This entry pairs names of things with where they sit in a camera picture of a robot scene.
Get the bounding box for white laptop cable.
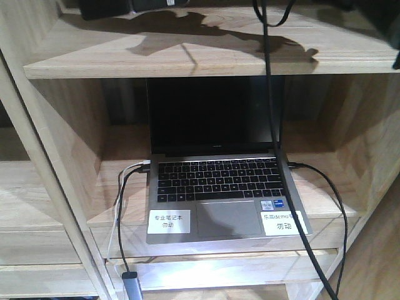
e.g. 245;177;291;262
104;159;151;263

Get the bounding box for black smartphone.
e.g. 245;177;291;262
78;0;189;21

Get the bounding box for black left laptop cable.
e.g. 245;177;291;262
117;167;151;274

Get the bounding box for silver laptop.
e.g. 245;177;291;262
146;76;311;244

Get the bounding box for black camera cable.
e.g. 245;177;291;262
252;0;340;300

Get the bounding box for black right laptop cable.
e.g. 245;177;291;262
287;161;349;300

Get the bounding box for black laptop cable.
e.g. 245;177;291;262
117;167;151;274
287;161;349;300

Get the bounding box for wooden desk with shelves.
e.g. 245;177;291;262
1;1;399;299

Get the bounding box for grey usb hub dongle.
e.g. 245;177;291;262
121;271;143;300

